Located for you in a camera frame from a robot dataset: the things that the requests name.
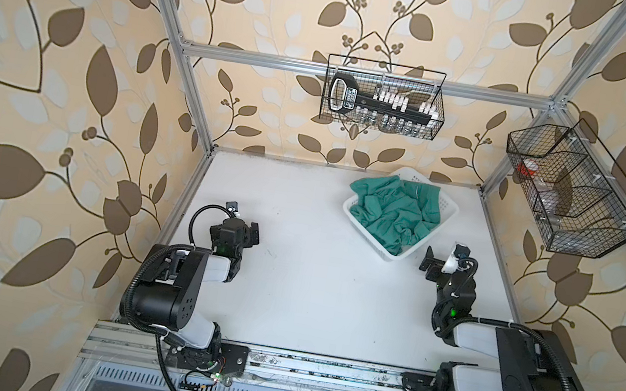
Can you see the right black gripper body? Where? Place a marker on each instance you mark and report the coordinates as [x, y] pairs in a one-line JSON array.
[[434, 265]]

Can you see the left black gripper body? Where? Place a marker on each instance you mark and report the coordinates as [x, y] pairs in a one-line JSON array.
[[250, 234]]

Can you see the white plastic laundry basket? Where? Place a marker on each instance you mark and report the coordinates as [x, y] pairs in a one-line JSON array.
[[448, 208]]

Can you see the green trousers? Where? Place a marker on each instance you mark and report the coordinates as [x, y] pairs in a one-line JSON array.
[[397, 213]]

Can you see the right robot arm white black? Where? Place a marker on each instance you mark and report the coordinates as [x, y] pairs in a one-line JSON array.
[[526, 359]]

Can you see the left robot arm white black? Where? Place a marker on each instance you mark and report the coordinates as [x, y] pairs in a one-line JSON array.
[[162, 298]]

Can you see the red capped item in basket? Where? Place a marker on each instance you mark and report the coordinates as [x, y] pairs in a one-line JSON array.
[[527, 169]]

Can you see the black handheld tool in basket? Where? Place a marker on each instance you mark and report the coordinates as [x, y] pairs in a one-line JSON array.
[[345, 95]]

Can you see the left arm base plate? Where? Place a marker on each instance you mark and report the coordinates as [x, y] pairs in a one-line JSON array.
[[222, 358]]

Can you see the aluminium front rail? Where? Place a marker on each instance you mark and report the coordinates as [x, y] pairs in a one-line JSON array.
[[118, 353]]

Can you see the right black wire basket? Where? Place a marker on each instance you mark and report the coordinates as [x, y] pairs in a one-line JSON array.
[[578, 196]]

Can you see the black wire basket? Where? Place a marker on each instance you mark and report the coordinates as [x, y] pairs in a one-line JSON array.
[[578, 196], [417, 83]]

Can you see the back black wire basket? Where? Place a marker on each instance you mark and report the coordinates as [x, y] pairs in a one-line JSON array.
[[417, 83]]

